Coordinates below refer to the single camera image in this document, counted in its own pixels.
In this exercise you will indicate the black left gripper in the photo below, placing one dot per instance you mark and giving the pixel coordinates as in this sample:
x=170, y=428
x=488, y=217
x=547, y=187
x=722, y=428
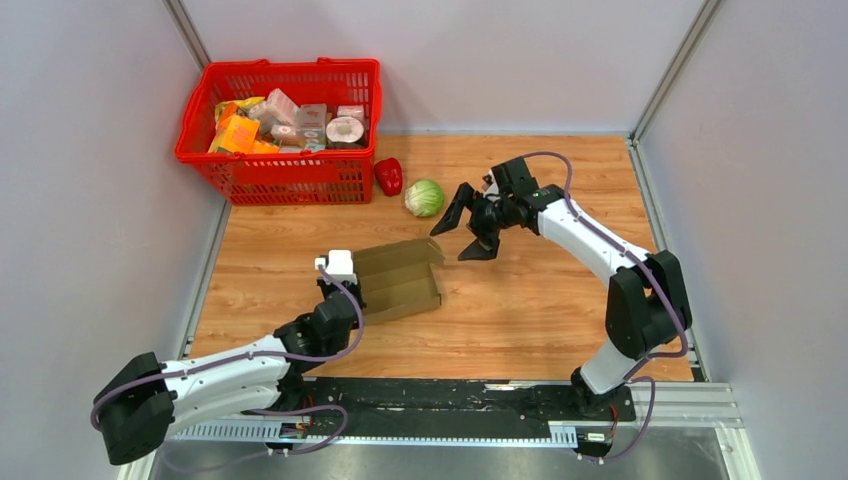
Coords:
x=326, y=287

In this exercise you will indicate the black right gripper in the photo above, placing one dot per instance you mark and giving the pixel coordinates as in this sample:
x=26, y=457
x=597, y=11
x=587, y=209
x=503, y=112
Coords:
x=485, y=247

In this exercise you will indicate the brown cardboard box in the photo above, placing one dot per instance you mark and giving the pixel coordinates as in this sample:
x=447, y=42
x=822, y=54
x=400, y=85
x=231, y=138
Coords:
x=397, y=280

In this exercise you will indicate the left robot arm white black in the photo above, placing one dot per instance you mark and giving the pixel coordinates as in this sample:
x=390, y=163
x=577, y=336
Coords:
x=149, y=400

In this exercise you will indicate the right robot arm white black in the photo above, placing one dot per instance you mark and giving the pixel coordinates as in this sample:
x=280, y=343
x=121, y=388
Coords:
x=647, y=303

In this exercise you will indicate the beige small box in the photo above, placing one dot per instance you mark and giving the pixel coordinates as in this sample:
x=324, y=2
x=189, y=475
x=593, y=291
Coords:
x=311, y=126

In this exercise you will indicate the orange snack box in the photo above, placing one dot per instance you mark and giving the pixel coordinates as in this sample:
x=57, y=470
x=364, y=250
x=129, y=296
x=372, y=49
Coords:
x=235, y=134

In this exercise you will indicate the green cabbage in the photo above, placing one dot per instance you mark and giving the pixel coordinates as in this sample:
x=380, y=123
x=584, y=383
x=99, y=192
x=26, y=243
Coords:
x=424, y=198

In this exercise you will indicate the red bell pepper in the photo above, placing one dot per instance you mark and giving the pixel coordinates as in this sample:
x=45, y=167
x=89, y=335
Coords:
x=389, y=176

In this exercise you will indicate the red plastic shopping basket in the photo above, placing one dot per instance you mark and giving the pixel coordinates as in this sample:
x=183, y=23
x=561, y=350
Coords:
x=330, y=176

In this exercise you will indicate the white tape roll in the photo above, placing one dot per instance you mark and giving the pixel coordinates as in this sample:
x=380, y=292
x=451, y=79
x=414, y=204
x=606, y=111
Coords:
x=345, y=133

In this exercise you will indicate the pink white carton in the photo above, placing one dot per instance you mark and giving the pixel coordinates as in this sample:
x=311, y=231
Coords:
x=276, y=109

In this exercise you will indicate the yellow snack packet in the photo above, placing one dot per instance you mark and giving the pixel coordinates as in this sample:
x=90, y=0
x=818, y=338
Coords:
x=242, y=107

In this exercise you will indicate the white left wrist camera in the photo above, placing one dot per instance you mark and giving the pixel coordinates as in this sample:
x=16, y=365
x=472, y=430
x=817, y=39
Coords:
x=338, y=264

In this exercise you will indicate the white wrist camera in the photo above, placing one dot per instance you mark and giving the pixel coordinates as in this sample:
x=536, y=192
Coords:
x=490, y=187
x=338, y=264

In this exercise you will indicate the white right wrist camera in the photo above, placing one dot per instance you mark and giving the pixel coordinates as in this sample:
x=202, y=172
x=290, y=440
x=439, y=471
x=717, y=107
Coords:
x=490, y=187

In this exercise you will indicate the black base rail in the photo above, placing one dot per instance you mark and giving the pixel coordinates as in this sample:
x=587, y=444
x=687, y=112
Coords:
x=480, y=413

